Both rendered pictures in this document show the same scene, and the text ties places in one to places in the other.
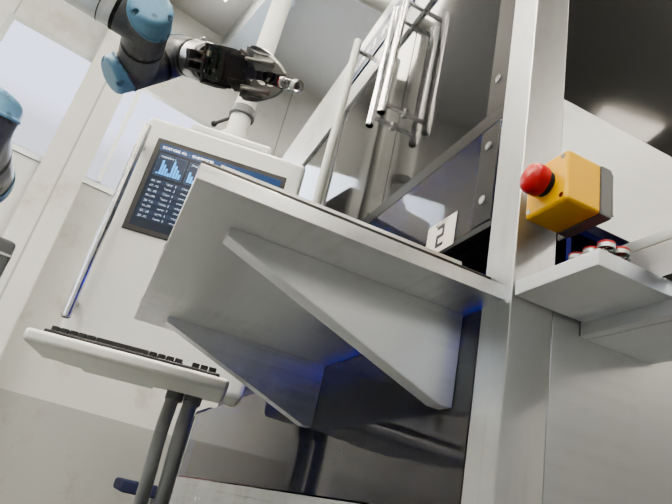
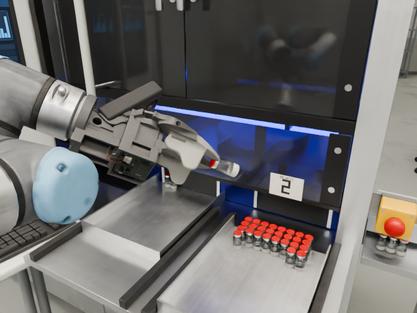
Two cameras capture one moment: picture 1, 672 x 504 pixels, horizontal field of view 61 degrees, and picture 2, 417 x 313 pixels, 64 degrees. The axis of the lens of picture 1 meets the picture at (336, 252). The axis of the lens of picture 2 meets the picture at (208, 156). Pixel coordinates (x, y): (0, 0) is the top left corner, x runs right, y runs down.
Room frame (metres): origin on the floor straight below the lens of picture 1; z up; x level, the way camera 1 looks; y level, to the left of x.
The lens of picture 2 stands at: (0.41, 0.49, 1.42)
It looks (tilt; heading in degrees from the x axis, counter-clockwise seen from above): 23 degrees down; 318
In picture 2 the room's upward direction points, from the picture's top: straight up
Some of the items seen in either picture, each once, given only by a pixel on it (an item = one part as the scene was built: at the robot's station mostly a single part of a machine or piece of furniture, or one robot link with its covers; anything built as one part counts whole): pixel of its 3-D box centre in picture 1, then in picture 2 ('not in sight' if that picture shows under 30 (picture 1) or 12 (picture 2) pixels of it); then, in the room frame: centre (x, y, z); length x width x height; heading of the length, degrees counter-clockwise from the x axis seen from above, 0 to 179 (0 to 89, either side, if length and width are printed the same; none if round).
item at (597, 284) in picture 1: (600, 293); (391, 252); (0.60, -0.31, 0.87); 0.14 x 0.13 x 0.02; 108
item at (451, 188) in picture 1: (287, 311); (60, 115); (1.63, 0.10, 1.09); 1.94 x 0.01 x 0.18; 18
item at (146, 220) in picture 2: not in sight; (159, 209); (1.12, 0.03, 0.90); 0.34 x 0.26 x 0.04; 108
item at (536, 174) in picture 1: (538, 181); (394, 226); (0.59, -0.22, 0.99); 0.04 x 0.04 x 0.04; 18
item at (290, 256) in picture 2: not in sight; (290, 258); (0.74, -0.07, 0.90); 0.02 x 0.02 x 0.05
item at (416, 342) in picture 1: (339, 322); not in sight; (0.70, -0.03, 0.79); 0.34 x 0.03 x 0.13; 108
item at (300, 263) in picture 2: not in sight; (300, 261); (0.72, -0.07, 0.90); 0.02 x 0.02 x 0.05
